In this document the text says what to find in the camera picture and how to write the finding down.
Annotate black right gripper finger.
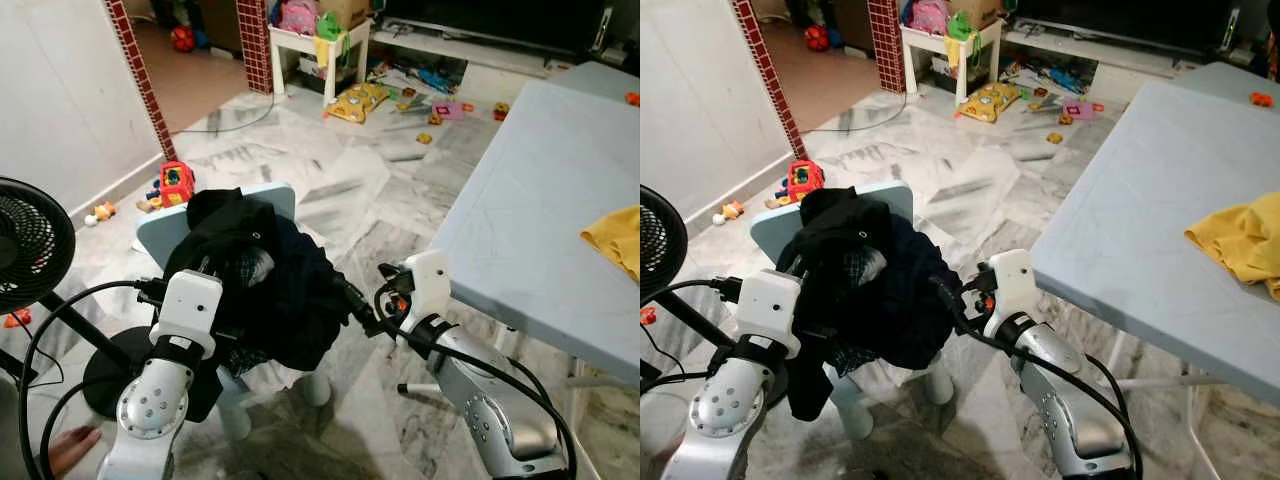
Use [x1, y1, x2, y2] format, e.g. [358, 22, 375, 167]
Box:
[928, 276, 973, 333]
[333, 278, 383, 337]

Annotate black printed shirt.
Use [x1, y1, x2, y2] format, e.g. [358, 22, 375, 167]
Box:
[778, 187, 968, 423]
[183, 187, 353, 425]

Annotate yellow shirt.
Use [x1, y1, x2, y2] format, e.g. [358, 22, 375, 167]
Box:
[580, 205, 641, 284]
[1185, 193, 1280, 303]

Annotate bare person hand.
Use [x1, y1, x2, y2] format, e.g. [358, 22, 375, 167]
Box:
[45, 425, 104, 479]

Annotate light blue folding table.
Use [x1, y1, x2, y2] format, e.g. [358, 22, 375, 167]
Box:
[1030, 62, 1280, 480]
[400, 62, 641, 480]

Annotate yellow toy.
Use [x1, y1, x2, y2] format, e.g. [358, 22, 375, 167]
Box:
[328, 83, 393, 125]
[955, 82, 1023, 124]

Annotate red plastic toy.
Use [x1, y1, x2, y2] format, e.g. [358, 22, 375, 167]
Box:
[785, 160, 828, 208]
[148, 160, 197, 213]

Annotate light blue kids chair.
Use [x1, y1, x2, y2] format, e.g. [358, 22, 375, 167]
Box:
[135, 182, 333, 444]
[750, 180, 958, 443]

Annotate white tv stand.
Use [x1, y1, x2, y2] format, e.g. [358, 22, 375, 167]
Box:
[1000, 18, 1251, 81]
[368, 18, 626, 83]

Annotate small white side table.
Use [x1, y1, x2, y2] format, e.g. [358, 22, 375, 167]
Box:
[268, 22, 373, 107]
[900, 20, 1005, 105]

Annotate black standing fan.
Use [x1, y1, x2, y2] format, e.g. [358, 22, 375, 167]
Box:
[0, 177, 151, 421]
[640, 185, 746, 391]

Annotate pink kids bag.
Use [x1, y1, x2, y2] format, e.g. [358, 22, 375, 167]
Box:
[905, 0, 951, 34]
[278, 0, 321, 36]

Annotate brown cardboard box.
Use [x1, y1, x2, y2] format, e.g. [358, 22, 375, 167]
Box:
[955, 0, 1004, 26]
[320, 0, 373, 29]

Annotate black television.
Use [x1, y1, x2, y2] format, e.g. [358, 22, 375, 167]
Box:
[1010, 0, 1243, 51]
[380, 0, 614, 53]

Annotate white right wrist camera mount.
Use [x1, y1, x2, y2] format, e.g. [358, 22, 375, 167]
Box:
[398, 250, 454, 324]
[985, 248, 1038, 323]

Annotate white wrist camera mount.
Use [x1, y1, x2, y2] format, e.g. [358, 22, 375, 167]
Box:
[150, 270, 224, 348]
[735, 270, 805, 359]
[398, 250, 454, 324]
[985, 248, 1038, 323]

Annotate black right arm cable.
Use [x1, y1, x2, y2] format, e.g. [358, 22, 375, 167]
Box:
[375, 290, 581, 480]
[965, 290, 1148, 480]

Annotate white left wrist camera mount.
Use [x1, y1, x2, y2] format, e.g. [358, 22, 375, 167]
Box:
[150, 270, 224, 348]
[735, 270, 805, 359]

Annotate long black left arm cable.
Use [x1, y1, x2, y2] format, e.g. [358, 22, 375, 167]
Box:
[640, 278, 745, 401]
[18, 278, 168, 480]

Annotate short black left arm cable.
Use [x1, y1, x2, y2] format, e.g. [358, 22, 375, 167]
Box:
[640, 370, 731, 396]
[38, 372, 156, 480]

